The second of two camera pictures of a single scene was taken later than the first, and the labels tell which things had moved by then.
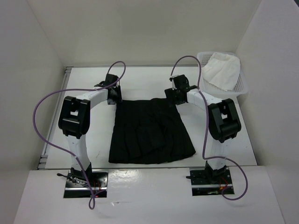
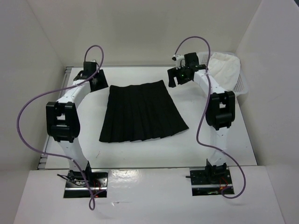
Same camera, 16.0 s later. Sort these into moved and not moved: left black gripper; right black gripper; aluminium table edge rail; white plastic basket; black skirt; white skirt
Moved: right black gripper; left black gripper; black skirt
Not moved: white skirt; white plastic basket; aluminium table edge rail
